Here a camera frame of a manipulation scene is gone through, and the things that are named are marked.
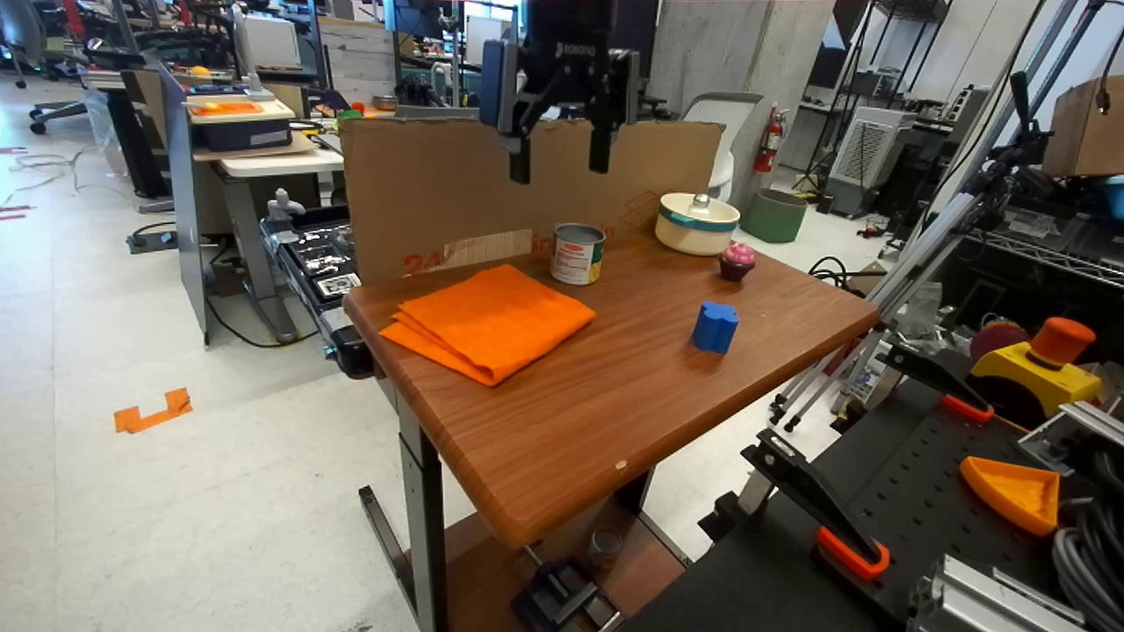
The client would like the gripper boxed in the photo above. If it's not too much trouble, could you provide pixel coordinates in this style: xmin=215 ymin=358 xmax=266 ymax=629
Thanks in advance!
xmin=498 ymin=0 xmax=626 ymax=184

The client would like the orange towel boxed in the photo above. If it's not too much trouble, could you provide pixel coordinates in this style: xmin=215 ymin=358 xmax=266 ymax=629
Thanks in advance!
xmin=379 ymin=264 xmax=598 ymax=388

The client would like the tin can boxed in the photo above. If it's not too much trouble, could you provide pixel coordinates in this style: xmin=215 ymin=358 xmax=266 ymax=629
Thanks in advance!
xmin=551 ymin=223 xmax=608 ymax=286

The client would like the cardboard sheet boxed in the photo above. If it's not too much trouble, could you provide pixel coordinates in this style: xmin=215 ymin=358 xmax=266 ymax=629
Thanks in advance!
xmin=340 ymin=117 xmax=726 ymax=284

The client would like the cream pot lid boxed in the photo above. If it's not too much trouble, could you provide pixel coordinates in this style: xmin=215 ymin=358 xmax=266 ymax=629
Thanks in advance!
xmin=658 ymin=192 xmax=741 ymax=233

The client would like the cream pot with teal band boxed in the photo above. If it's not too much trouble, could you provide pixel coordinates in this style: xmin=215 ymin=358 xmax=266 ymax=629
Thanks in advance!
xmin=654 ymin=192 xmax=741 ymax=257

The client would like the white office chair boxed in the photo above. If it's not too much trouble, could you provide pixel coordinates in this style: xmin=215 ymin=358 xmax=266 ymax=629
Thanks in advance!
xmin=681 ymin=91 xmax=764 ymax=203

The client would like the pink toy cupcake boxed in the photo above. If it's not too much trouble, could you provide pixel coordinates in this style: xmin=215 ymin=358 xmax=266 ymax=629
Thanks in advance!
xmin=718 ymin=242 xmax=757 ymax=282

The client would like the red fire extinguisher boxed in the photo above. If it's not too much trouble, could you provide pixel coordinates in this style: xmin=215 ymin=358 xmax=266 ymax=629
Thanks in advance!
xmin=753 ymin=104 xmax=789 ymax=174

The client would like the green bin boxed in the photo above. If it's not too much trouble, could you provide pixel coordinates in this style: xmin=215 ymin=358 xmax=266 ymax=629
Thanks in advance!
xmin=740 ymin=189 xmax=809 ymax=244

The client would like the blue block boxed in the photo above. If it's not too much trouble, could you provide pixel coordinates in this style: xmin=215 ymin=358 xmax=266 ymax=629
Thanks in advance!
xmin=692 ymin=302 xmax=740 ymax=355

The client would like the white air cooler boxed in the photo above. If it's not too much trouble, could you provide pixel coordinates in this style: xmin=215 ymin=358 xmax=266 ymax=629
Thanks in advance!
xmin=827 ymin=107 xmax=919 ymax=218

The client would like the grey desk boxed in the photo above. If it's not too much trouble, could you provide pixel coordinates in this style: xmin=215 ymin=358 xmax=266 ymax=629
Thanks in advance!
xmin=158 ymin=66 xmax=348 ymax=345

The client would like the monitor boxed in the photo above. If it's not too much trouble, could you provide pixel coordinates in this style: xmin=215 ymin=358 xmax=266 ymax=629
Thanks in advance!
xmin=232 ymin=7 xmax=304 ymax=76

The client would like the tray with orange sheet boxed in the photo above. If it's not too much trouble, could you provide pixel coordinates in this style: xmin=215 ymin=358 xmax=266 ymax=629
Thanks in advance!
xmin=184 ymin=95 xmax=297 ymax=152

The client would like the black clamp with orange grip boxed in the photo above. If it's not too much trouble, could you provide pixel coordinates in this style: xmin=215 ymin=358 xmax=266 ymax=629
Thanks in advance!
xmin=741 ymin=428 xmax=891 ymax=582
xmin=877 ymin=341 xmax=996 ymax=424

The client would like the black vise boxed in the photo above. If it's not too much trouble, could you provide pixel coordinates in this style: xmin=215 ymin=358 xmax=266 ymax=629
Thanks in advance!
xmin=512 ymin=559 xmax=621 ymax=632

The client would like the dark red ball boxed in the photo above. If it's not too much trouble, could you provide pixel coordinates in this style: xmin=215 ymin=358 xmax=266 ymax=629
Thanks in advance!
xmin=969 ymin=320 xmax=1031 ymax=362

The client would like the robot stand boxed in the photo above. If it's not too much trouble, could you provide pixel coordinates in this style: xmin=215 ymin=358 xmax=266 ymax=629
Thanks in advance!
xmin=615 ymin=377 xmax=1124 ymax=632

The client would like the orange floor tape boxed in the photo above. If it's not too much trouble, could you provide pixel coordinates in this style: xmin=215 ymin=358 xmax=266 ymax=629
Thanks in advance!
xmin=113 ymin=387 xmax=193 ymax=435

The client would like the yellow emergency stop button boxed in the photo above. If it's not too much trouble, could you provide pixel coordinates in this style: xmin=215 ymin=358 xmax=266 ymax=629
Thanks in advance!
xmin=969 ymin=317 xmax=1102 ymax=419

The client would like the cardboard box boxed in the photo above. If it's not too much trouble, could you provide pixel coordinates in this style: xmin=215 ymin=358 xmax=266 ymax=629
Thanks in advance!
xmin=1042 ymin=75 xmax=1124 ymax=178

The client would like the grey office chair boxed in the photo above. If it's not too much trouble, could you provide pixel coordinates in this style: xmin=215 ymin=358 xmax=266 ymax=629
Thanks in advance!
xmin=0 ymin=0 xmax=89 ymax=135

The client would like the orange triangular plastic piece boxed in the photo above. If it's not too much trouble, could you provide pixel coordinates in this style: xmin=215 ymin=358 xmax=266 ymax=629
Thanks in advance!
xmin=959 ymin=456 xmax=1061 ymax=537

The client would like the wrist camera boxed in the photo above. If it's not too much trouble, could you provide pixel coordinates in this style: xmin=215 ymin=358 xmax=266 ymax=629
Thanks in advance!
xmin=479 ymin=39 xmax=641 ymax=133

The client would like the black cable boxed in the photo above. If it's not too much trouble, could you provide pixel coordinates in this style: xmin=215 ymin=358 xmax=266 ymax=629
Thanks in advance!
xmin=807 ymin=255 xmax=868 ymax=292

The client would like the wire shelf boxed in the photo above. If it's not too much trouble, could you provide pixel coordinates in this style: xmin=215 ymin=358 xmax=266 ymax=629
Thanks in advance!
xmin=962 ymin=176 xmax=1124 ymax=295

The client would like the aluminium rail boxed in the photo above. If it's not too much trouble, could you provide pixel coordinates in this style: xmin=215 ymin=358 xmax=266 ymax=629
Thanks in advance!
xmin=908 ymin=555 xmax=1090 ymax=632

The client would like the coil of grey cable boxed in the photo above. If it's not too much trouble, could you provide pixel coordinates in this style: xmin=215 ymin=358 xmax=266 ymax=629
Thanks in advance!
xmin=1051 ymin=452 xmax=1124 ymax=632

